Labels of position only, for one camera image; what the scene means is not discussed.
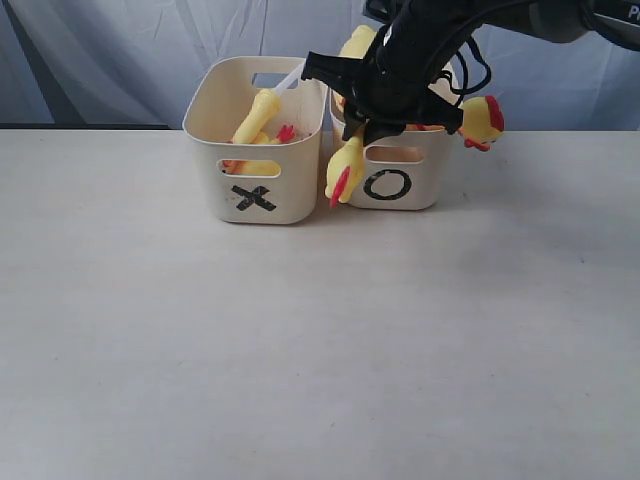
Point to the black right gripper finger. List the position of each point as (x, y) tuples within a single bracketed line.
[(436, 111), (334, 70)]

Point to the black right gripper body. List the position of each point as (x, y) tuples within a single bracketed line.
[(405, 58)]

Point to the broken chicken head with tube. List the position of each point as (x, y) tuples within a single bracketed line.
[(265, 106)]

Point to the whole rubber chicken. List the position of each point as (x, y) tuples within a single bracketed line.
[(482, 124), (345, 168)]

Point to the whole rubber chicken front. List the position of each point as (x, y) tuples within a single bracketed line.
[(482, 124)]

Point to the headless yellow chicken body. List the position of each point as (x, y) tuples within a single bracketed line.
[(286, 134)]

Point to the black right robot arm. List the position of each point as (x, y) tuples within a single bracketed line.
[(555, 21)]

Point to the cream bin with O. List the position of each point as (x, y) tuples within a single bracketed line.
[(397, 174)]

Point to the cream bin with X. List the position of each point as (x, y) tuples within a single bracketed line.
[(272, 178)]

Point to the white backdrop curtain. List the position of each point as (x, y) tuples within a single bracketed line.
[(139, 62)]

